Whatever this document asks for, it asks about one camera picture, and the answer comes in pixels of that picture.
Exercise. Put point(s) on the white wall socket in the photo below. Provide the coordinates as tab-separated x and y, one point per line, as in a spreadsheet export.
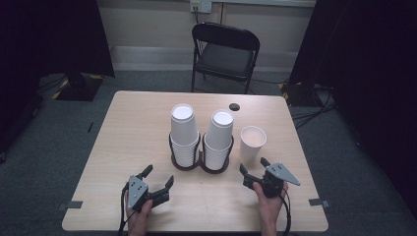
200	6

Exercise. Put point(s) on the black folding chair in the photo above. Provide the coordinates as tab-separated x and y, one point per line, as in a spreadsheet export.
224	59

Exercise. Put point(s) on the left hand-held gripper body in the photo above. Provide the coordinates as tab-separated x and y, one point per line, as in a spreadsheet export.
137	194

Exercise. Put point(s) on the grey tape strip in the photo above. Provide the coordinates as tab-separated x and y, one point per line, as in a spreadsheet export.
70	205
318	202

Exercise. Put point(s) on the black stand base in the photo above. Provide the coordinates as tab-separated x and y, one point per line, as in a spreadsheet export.
296	93
78	88

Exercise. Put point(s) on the person's left hand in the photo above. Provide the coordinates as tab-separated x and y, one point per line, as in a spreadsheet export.
139	221

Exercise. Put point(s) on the stack of white paper cups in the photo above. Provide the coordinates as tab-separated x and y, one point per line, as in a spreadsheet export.
183	131
218	137

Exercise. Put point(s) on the dark curtain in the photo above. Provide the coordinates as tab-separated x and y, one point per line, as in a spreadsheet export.
49	39
370	65

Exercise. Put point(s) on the black round table cap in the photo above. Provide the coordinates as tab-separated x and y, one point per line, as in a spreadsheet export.
234	106

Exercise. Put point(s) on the single white paper cup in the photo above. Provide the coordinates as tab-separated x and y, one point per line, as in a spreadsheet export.
250	149

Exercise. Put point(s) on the person's right hand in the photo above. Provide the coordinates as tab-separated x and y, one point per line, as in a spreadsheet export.
271	208

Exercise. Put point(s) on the dark double cup holder rack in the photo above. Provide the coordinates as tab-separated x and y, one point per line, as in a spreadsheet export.
188	168

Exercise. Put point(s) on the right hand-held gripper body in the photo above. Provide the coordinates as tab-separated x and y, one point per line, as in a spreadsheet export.
274	187

